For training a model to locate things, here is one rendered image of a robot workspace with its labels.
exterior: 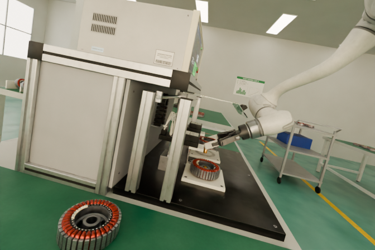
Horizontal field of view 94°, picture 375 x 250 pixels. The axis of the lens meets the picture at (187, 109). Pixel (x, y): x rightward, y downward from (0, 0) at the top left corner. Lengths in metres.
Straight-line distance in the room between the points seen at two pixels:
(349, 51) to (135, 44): 0.78
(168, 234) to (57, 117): 0.42
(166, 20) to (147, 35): 0.08
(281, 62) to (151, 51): 6.02
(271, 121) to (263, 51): 5.55
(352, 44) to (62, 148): 1.03
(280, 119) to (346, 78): 6.49
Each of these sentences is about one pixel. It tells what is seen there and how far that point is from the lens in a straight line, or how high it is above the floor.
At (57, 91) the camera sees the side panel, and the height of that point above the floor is 1.00.
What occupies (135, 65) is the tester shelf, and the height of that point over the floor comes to 1.11.
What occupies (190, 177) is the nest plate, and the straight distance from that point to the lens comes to 0.65.
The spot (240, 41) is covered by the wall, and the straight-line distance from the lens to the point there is 6.30.
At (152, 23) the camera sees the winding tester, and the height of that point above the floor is 1.26.
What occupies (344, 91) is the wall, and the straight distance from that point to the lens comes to 7.29.
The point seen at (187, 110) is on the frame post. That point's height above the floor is 1.02.
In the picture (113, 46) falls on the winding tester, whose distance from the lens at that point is 0.66.
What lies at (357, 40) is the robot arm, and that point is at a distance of 0.92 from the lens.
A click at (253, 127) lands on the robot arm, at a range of 0.88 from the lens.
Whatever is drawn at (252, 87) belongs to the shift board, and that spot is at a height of 1.62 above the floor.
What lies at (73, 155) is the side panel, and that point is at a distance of 0.59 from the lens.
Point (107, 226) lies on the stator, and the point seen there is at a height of 0.78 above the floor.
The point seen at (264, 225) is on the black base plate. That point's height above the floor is 0.77.
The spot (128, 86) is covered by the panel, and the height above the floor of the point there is 1.05.
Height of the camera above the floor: 1.07
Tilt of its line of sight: 6 degrees down
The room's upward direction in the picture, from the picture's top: 12 degrees clockwise
